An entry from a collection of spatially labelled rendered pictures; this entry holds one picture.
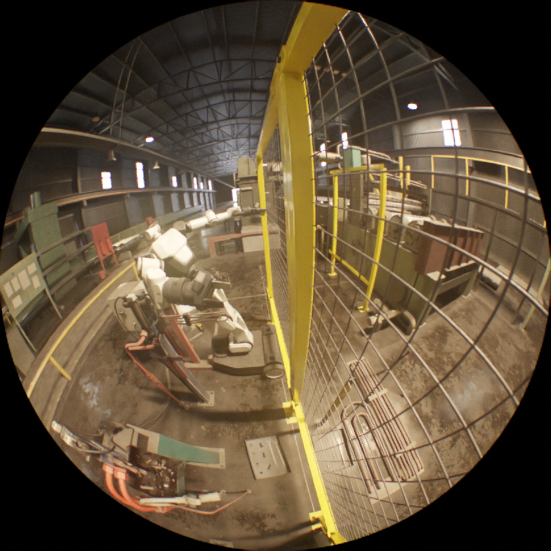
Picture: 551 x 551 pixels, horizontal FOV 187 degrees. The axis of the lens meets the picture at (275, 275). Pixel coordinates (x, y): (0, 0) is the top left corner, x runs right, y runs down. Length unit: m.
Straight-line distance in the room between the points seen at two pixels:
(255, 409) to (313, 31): 1.85
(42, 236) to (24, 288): 3.40
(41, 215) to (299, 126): 9.01
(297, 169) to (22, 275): 5.99
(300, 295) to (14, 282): 5.96
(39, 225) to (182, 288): 8.62
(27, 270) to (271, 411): 6.09
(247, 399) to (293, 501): 1.00
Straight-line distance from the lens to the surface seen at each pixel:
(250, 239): 4.41
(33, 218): 8.91
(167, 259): 1.14
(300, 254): 0.40
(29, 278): 6.00
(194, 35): 11.98
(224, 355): 1.68
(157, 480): 0.96
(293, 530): 1.63
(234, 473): 1.55
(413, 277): 2.30
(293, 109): 0.42
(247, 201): 5.03
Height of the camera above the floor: 1.49
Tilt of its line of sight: 28 degrees down
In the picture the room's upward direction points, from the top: 4 degrees counter-clockwise
